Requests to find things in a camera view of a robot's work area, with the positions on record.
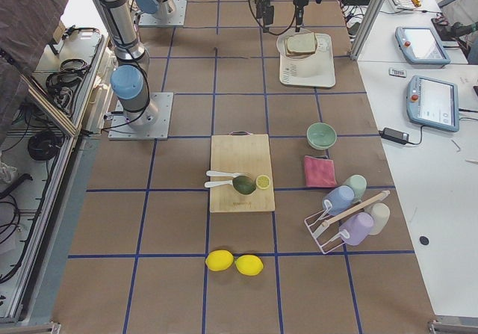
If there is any cream bear serving tray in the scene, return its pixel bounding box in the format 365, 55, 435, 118
279, 29, 335, 88

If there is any black power adapter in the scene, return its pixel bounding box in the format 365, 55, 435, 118
379, 127, 409, 144

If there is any yellow lemon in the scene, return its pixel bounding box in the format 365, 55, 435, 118
205, 250, 234, 272
235, 254, 264, 276

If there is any pink cloth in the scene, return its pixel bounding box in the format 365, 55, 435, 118
304, 155, 337, 188

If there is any avocado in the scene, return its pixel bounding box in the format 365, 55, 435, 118
232, 175, 256, 195

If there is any yellow lemon left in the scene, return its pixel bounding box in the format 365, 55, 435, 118
205, 250, 234, 272

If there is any aluminium frame post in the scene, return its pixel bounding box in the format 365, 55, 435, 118
350, 0, 385, 61

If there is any bread slice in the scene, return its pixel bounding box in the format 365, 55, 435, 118
285, 32, 317, 55
285, 51, 316, 59

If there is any wooden cutting board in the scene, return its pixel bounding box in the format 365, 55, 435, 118
210, 134, 275, 213

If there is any white plastic fork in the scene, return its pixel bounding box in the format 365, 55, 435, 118
204, 179, 233, 188

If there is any teach pendant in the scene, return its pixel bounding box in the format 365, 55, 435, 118
395, 27, 451, 67
406, 75, 459, 132

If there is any white plastic knife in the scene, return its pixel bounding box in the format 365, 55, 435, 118
206, 170, 246, 178

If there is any green bowl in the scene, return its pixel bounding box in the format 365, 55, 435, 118
306, 123, 337, 150

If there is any white wire cup rack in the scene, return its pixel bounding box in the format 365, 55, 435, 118
304, 190, 390, 254

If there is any yellow lemon right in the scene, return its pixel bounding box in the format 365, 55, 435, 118
235, 254, 264, 276

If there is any beige cup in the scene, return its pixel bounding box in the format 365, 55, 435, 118
364, 202, 391, 235

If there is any teach pendant near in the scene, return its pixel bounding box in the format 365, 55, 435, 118
406, 75, 459, 132

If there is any blue cup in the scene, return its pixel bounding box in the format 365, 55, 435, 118
322, 185, 355, 216

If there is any purple cup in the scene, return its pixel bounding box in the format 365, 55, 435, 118
339, 212, 374, 246

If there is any teach pendant far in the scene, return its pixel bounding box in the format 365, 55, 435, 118
395, 27, 451, 67

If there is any green cup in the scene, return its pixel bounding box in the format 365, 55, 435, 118
343, 174, 367, 202

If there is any lemon half slice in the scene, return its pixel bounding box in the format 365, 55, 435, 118
255, 174, 271, 190

